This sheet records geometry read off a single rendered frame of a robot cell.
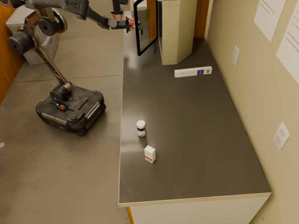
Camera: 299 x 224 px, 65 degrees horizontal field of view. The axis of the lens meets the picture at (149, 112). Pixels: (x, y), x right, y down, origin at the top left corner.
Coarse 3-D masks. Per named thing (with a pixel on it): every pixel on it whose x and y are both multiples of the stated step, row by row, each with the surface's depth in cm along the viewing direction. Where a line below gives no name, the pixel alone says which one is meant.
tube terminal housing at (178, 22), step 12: (168, 0) 144; (180, 0) 145; (192, 0) 155; (168, 12) 150; (180, 12) 151; (192, 12) 161; (168, 24) 155; (180, 24) 157; (192, 24) 169; (168, 36) 162; (180, 36) 164; (192, 36) 177; (168, 48) 168; (180, 48) 172; (168, 60) 176; (180, 60) 180
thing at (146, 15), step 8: (144, 0) 159; (152, 0) 168; (144, 8) 162; (152, 8) 171; (144, 16) 166; (152, 16) 175; (144, 24) 169; (152, 24) 179; (136, 32) 164; (144, 32) 173; (152, 32) 184; (144, 40) 177; (152, 40) 188; (144, 48) 181
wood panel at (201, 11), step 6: (198, 0) 182; (204, 0) 182; (198, 6) 185; (204, 6) 185; (198, 12) 188; (204, 12) 189; (198, 18) 192; (204, 18) 192; (198, 24) 196; (204, 24) 196; (198, 30) 199; (204, 30) 200; (198, 36) 204
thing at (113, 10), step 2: (114, 4) 186; (118, 4) 187; (114, 6) 187; (116, 6) 187; (118, 6) 188; (112, 8) 193; (114, 8) 189; (116, 8) 188; (118, 8) 189; (120, 8) 191; (122, 8) 193; (112, 10) 191; (114, 10) 190; (116, 10) 189; (118, 10) 190; (120, 10) 190; (122, 10) 190; (112, 12) 191
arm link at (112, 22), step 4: (104, 16) 168; (108, 16) 168; (108, 20) 161; (112, 20) 161; (116, 20) 161; (108, 24) 162; (112, 24) 161; (116, 24) 161; (104, 28) 172; (108, 28) 169
